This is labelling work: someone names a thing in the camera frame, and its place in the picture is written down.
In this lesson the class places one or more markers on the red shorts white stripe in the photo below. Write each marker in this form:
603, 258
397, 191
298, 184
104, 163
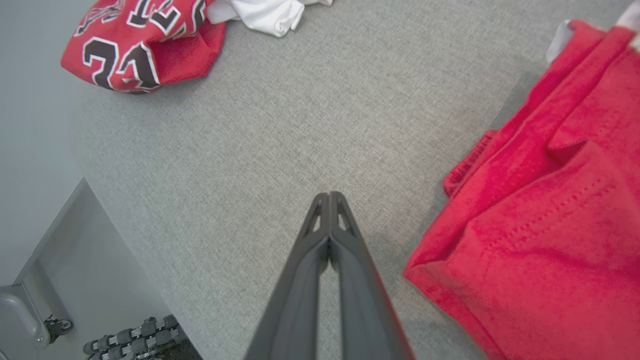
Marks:
550, 225

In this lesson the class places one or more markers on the red Bulls jersey white sleeves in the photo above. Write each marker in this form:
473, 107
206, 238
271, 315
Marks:
125, 45

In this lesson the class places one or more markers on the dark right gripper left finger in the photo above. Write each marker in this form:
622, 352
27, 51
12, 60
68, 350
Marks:
295, 300

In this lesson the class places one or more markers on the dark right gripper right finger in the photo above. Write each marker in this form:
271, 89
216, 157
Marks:
365, 300

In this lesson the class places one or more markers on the grey metal partition frame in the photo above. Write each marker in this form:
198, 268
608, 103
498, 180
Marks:
20, 310

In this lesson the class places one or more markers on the black caster wheel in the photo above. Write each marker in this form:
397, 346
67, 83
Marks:
59, 326

